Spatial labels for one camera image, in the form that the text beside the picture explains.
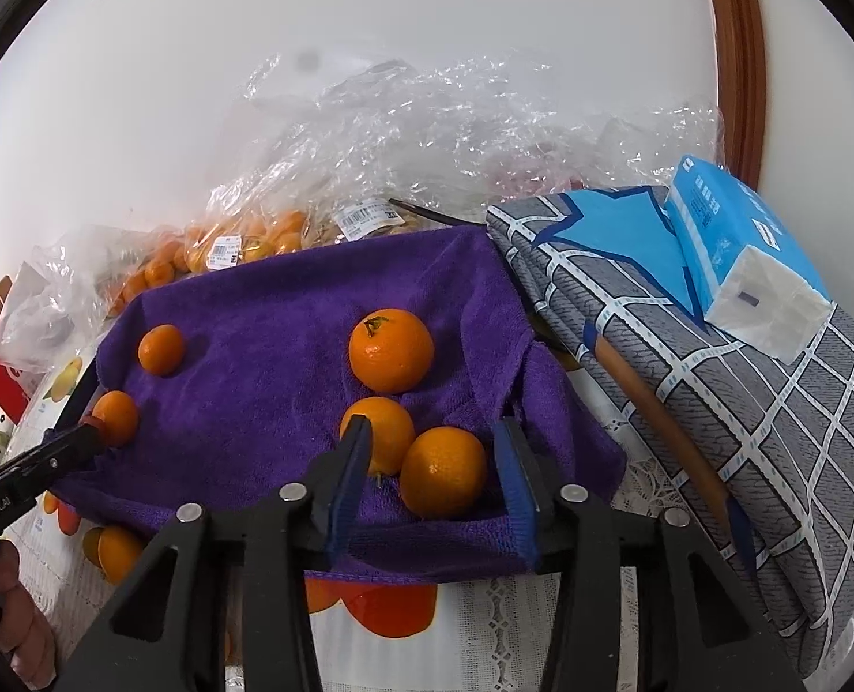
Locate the small kumquat orange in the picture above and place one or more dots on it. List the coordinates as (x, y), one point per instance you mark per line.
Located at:
(392, 433)
(390, 351)

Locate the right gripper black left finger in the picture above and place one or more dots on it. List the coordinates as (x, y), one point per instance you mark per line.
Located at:
(164, 627)

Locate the clear bag of oranges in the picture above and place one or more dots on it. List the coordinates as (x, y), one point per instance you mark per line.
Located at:
(253, 234)

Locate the small orange mandarin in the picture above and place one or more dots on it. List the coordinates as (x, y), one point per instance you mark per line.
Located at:
(443, 473)

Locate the brown wooden door frame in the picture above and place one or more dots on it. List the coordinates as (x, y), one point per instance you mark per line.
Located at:
(742, 84)

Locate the large clear plastic bag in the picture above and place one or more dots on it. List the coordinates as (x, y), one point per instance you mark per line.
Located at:
(454, 139)

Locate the oval orange mango fruit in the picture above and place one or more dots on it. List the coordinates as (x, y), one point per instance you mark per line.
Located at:
(90, 545)

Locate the medium orange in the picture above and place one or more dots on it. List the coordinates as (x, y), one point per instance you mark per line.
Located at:
(118, 552)

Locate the black tray under towel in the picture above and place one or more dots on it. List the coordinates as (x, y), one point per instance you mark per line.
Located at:
(80, 400)

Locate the blue tissue pack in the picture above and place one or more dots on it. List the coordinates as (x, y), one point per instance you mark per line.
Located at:
(751, 277)

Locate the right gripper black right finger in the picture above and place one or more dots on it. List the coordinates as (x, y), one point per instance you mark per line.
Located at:
(697, 627)

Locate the large orange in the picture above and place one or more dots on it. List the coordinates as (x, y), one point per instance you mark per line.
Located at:
(162, 350)

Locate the purple towel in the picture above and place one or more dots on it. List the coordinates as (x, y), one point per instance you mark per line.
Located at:
(266, 381)

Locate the crumpled clear bag left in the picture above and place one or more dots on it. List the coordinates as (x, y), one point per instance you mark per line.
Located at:
(63, 293)

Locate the left hand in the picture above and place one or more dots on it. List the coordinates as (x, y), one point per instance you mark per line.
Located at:
(25, 634)

